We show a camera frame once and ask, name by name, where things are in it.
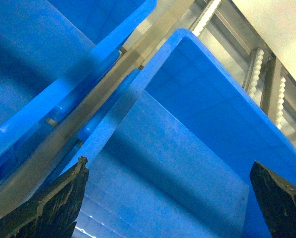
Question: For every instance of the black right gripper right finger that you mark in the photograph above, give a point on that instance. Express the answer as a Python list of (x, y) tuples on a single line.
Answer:
[(277, 200)]

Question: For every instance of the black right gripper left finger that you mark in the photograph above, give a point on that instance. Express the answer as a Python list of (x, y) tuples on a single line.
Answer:
[(52, 212)]

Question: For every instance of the blue crate right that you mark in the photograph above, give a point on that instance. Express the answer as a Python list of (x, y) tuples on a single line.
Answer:
[(170, 153)]

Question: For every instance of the blue crate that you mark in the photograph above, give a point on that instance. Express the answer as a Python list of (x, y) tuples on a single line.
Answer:
[(170, 153), (52, 52)]

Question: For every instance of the blue crate centre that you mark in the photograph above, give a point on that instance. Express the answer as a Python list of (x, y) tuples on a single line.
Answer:
[(52, 52)]

